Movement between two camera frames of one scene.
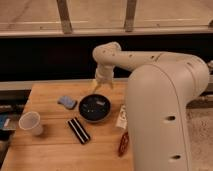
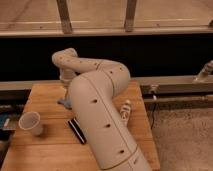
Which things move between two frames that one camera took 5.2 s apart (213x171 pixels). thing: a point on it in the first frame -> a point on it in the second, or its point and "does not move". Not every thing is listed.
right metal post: [130, 15] does not move
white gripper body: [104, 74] -> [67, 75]
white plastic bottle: [123, 120] does not move
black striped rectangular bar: [79, 130] does not move
